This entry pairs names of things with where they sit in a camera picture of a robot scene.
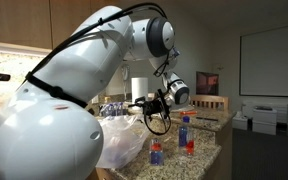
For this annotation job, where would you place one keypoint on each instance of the white storage unit black top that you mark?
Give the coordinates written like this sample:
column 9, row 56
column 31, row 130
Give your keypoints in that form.
column 264, row 121

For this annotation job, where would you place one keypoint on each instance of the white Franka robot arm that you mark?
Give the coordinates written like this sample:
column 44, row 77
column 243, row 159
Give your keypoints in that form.
column 44, row 140

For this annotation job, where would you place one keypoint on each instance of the shrink-wrapped water bottle pack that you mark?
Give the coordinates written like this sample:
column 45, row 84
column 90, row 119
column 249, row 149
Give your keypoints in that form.
column 112, row 108

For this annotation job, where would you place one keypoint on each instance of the white paper towel roll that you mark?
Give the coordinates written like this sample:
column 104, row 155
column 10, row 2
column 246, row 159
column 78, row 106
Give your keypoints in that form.
column 139, row 90

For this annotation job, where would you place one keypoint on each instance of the wooden base cabinet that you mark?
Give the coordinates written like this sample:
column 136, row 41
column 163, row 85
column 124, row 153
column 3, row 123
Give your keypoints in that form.
column 105, row 175

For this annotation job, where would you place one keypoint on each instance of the clear glass plate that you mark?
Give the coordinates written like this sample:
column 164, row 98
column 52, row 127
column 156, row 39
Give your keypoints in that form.
column 187, row 109

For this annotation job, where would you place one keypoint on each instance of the translucent white plastic bag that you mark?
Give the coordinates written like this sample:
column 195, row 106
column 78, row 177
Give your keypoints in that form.
column 120, row 143

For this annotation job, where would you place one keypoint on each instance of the orange marker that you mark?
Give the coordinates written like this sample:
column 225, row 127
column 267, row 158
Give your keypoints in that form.
column 190, row 112

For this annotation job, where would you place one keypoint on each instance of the small white box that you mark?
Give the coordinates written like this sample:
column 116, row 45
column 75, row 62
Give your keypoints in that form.
column 240, row 121

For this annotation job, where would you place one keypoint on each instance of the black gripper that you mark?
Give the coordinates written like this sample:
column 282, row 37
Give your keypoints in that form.
column 155, row 106

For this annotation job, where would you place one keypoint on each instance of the black pen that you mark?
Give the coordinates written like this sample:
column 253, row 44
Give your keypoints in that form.
column 206, row 118

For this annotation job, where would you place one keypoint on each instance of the small yellow bottle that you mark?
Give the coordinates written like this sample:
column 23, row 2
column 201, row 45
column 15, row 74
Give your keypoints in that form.
column 107, row 99

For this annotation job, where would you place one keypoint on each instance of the Fiji water bottle blue cap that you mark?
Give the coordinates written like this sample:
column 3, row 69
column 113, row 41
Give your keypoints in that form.
column 185, row 136
column 156, row 156

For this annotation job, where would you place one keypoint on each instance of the white projection screen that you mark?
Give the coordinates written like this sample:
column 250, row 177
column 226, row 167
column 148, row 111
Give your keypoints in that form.
column 274, row 60

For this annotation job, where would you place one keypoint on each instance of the dark reddish framed picture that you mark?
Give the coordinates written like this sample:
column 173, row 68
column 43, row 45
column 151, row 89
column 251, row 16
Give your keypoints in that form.
column 207, row 83

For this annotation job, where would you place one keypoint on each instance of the white wall phone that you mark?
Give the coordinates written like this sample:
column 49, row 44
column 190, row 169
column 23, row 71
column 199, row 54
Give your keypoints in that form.
column 125, row 71

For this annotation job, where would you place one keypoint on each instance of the white wall outlet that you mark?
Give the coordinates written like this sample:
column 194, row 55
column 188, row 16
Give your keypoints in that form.
column 95, row 99

